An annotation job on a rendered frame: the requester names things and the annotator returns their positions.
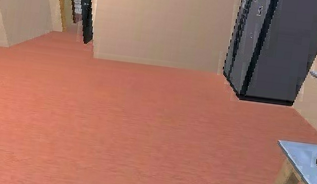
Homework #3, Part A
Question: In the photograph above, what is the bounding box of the black room door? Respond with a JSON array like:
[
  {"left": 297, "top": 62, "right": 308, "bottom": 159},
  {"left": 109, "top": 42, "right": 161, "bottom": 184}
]
[{"left": 69, "top": 0, "right": 99, "bottom": 46}]

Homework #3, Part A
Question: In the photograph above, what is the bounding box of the dark grey fridge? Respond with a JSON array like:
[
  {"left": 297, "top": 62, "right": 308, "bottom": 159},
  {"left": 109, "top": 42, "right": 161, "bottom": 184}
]
[{"left": 219, "top": 0, "right": 317, "bottom": 110}]

